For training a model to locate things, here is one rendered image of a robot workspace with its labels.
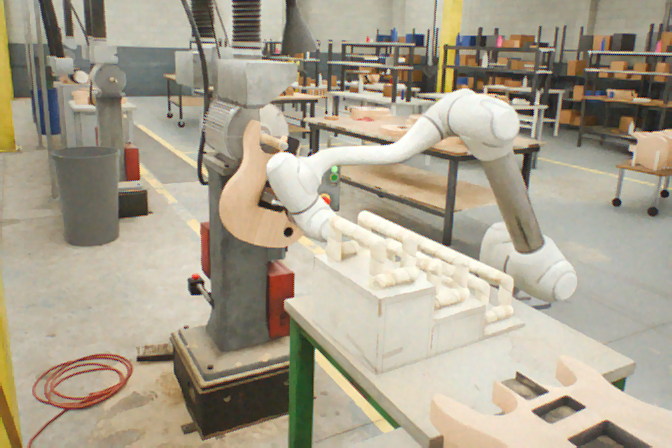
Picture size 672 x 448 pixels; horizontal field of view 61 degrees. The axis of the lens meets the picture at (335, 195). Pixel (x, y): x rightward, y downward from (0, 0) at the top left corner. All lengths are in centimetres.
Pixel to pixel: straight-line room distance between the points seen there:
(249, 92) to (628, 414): 131
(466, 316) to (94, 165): 371
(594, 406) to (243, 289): 170
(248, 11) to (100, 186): 298
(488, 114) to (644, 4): 1262
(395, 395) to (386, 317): 15
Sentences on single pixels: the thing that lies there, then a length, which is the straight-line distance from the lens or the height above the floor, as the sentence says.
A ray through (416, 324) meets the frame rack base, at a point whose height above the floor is 102.
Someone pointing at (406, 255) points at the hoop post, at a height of 116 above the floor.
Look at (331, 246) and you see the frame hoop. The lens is 129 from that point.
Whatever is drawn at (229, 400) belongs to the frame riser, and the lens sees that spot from 253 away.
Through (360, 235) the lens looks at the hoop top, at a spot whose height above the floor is 120.
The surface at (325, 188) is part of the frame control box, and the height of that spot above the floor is 103.
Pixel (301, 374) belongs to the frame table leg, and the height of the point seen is 73.
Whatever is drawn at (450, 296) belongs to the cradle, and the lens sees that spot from 131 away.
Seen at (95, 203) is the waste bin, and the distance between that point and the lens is 474.
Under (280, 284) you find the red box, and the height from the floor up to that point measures 57.
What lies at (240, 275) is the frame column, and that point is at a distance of 244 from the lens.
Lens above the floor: 158
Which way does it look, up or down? 15 degrees down
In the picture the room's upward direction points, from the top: 2 degrees clockwise
